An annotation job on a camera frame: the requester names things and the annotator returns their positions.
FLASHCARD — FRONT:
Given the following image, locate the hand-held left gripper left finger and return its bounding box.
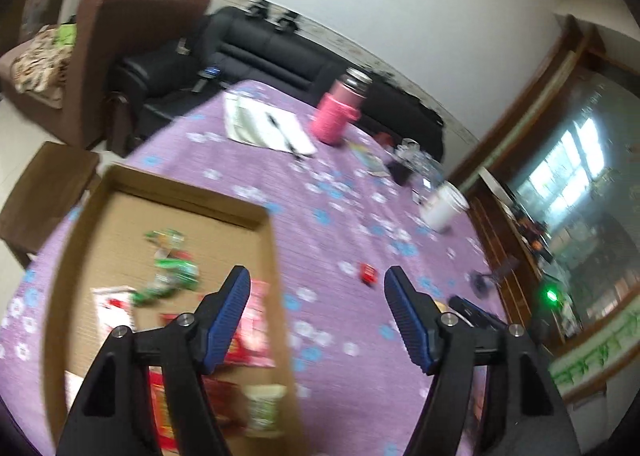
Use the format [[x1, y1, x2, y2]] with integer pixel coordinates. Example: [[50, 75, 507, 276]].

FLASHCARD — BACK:
[[57, 265, 252, 456]]

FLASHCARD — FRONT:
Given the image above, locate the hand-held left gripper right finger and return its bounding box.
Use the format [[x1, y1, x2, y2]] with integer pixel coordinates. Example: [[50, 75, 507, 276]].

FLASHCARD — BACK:
[[384, 266, 581, 456]]

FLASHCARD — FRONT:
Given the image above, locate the cardboard box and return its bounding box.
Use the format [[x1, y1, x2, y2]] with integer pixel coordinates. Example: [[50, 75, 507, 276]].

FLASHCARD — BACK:
[[44, 163, 308, 456]]

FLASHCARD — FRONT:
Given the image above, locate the pink red snack packet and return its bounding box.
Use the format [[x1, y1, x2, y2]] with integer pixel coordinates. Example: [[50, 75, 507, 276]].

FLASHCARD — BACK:
[[222, 280, 277, 368]]

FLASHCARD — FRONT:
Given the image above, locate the dark red snack packet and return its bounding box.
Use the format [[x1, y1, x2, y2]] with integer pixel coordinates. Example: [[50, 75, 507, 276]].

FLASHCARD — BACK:
[[202, 378, 251, 432]]

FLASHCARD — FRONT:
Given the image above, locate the pale green snack packet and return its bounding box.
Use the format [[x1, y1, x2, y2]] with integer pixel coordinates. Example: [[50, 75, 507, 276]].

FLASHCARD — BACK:
[[242, 384, 287, 437]]

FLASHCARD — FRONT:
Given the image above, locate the grey phone stand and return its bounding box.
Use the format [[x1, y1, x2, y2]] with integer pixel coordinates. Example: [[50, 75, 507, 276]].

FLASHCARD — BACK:
[[467, 256, 523, 297]]

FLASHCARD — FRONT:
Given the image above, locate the red yellow snack packet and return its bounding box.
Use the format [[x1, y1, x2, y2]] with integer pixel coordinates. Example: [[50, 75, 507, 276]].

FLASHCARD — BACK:
[[149, 368, 178, 452]]

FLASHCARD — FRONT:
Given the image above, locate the white red snack packet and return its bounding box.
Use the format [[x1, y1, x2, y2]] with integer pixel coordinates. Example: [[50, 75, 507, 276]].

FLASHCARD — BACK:
[[91, 286, 138, 332]]

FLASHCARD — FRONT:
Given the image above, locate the white plastic jar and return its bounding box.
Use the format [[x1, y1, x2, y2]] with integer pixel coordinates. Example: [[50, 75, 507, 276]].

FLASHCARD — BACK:
[[419, 181, 471, 233]]

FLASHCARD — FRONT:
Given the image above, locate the purple floral tablecloth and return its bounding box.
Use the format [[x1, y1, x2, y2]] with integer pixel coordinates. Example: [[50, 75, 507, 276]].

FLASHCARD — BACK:
[[0, 79, 506, 456]]

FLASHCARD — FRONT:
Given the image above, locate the wooden cabinet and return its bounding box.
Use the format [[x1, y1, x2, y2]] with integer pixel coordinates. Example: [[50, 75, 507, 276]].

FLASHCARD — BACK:
[[470, 168, 566, 357]]

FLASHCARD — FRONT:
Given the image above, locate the small black box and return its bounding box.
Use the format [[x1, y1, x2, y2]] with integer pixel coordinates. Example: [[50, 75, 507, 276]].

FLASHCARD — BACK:
[[387, 160, 413, 186]]

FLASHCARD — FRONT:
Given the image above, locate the crumpled clear plastic wrap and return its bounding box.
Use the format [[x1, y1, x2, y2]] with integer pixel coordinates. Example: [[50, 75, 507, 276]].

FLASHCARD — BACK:
[[395, 138, 446, 182]]

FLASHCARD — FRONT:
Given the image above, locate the black pen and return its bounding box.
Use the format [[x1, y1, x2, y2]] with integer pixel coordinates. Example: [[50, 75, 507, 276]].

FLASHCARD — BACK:
[[265, 113, 301, 159]]

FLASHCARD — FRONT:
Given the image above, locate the white notebook with pen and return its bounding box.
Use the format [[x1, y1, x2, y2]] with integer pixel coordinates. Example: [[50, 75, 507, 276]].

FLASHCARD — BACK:
[[223, 92, 318, 157]]

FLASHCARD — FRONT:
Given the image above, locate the glass window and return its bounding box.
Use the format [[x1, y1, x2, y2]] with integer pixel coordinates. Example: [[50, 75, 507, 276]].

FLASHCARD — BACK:
[[510, 71, 640, 337]]

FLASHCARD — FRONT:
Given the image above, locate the pink sleeved flask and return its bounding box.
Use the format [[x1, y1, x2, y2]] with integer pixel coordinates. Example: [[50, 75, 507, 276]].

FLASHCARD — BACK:
[[309, 68, 373, 146]]

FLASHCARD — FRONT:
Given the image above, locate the brown wooden stool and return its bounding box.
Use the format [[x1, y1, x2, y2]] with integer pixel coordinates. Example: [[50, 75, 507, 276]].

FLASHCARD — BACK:
[[0, 141, 101, 267]]

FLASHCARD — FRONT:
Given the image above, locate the black leather sofa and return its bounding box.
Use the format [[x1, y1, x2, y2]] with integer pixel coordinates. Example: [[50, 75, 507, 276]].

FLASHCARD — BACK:
[[107, 6, 446, 162]]

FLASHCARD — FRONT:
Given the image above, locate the brown armchair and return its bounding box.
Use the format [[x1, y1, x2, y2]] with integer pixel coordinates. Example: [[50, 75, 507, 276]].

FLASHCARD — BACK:
[[0, 0, 213, 149]]

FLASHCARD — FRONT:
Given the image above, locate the patterned cloth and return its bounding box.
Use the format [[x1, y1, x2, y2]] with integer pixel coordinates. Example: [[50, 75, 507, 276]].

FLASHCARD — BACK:
[[12, 23, 78, 99]]

